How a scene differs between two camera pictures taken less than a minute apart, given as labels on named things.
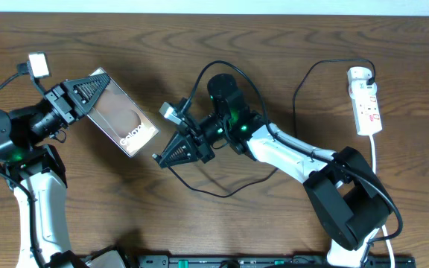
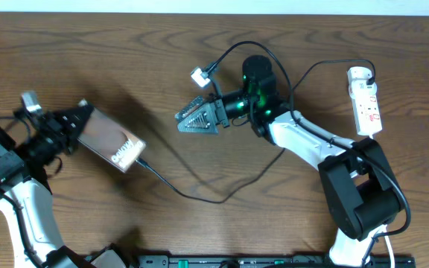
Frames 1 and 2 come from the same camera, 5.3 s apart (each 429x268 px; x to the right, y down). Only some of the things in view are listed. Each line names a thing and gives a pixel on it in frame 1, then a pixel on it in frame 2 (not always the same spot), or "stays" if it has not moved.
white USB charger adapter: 358,75 stays
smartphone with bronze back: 120,120 to 111,141
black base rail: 295,261 stays
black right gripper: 194,147 to 209,117
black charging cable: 353,60 to 247,180
